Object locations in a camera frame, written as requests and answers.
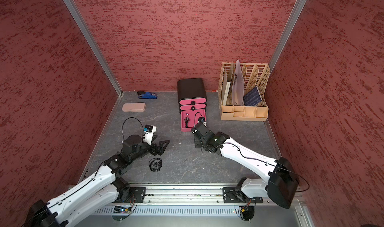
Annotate black earphones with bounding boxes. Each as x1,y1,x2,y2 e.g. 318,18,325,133
184,113,190,128
149,158,163,172
194,112,204,125

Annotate corner aluminium post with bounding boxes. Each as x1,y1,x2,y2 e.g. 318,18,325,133
63,0,123,97
269,0,307,72

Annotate pink drawer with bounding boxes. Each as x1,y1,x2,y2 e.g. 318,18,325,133
180,103,206,111
181,109,207,132
179,98,207,105

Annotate translucent plastic folder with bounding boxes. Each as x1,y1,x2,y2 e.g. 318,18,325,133
232,60,244,106

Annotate right corner aluminium post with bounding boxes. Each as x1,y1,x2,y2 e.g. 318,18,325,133
269,0,307,72

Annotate black drawer cabinet shell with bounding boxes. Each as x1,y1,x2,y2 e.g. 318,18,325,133
177,78,207,102

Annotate blue stapler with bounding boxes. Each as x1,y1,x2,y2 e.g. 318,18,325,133
137,91,158,99

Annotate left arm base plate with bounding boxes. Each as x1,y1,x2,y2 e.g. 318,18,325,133
116,187,147,204

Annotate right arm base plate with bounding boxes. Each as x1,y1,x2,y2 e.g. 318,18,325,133
223,188,263,204

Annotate dark blue notebook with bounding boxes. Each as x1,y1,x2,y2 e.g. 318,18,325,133
243,86,262,106

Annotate white booklet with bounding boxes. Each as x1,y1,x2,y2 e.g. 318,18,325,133
222,81,231,106

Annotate vented metal strip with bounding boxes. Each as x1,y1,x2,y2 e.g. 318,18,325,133
93,206,241,217

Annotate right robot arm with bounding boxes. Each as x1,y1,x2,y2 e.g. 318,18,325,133
191,122,310,209

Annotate left corner aluminium post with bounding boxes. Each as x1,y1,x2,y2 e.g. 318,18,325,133
63,0,123,97

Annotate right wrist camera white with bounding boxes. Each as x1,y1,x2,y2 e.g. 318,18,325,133
198,117,206,123

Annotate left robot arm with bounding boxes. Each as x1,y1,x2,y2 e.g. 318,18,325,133
23,135,170,227

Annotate beige file organizer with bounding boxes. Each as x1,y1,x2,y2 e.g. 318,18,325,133
218,62,271,122

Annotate aluminium front rail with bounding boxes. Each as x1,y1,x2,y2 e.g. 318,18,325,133
61,183,307,206

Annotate pink pencil case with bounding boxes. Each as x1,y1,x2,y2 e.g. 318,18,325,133
122,102,146,112

